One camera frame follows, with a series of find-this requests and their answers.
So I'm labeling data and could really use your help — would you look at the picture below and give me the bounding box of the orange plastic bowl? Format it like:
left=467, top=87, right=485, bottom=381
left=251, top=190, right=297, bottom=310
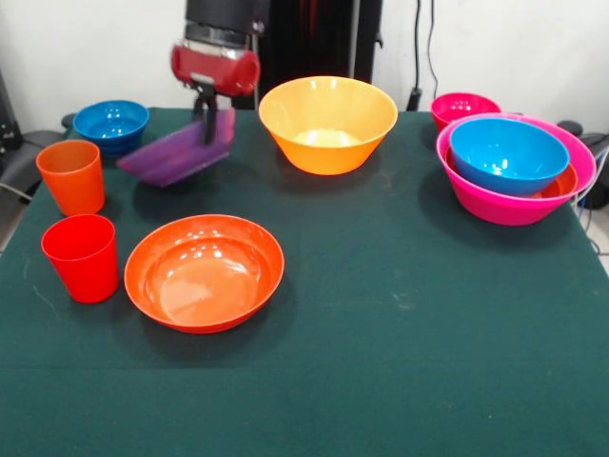
left=258, top=75, right=400, bottom=176

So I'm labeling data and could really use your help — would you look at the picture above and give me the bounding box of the orange-red plastic bowl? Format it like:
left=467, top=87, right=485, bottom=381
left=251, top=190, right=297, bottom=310
left=444, top=147, right=580, bottom=202
left=124, top=214, right=286, bottom=335

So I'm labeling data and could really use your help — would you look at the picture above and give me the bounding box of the purple plastic bowl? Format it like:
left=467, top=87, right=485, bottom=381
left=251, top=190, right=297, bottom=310
left=115, top=108, right=238, bottom=189

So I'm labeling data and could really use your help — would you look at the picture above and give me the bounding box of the orange plastic cup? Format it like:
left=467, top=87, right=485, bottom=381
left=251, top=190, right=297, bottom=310
left=35, top=138, right=107, bottom=217

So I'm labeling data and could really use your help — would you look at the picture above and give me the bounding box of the dark green table cloth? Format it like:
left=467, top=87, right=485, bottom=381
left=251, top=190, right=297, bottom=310
left=0, top=107, right=609, bottom=457

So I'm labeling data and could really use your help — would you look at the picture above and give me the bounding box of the small magenta plastic bowl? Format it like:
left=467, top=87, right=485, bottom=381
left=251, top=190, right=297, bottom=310
left=430, top=91, right=502, bottom=130

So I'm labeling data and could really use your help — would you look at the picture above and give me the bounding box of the small dark blue bowl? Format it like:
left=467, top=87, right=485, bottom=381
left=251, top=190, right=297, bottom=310
left=72, top=98, right=150, bottom=157

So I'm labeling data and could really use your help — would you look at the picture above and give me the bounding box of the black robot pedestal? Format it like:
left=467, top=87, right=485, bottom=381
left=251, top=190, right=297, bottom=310
left=230, top=0, right=384, bottom=110

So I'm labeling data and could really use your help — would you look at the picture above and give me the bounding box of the light blue plastic bowl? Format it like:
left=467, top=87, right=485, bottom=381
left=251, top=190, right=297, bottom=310
left=449, top=117, right=571, bottom=198

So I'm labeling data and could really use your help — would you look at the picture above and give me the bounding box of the black wall cable with plug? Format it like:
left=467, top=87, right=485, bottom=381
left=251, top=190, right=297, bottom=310
left=407, top=0, right=440, bottom=113

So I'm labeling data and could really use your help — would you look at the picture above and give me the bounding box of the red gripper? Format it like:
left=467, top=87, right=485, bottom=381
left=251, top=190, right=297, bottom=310
left=169, top=43, right=263, bottom=146

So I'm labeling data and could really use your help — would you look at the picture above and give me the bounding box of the black office chair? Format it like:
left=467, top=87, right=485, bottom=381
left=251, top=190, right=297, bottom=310
left=0, top=70, right=77, bottom=206
left=556, top=118, right=609, bottom=210

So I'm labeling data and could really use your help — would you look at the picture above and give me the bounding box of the red plastic cup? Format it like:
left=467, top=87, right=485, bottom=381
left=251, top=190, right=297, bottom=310
left=41, top=213, right=121, bottom=305

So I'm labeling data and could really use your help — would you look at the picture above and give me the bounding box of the large magenta plastic bowl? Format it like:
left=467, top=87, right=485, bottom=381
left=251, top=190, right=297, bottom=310
left=435, top=112, right=599, bottom=228

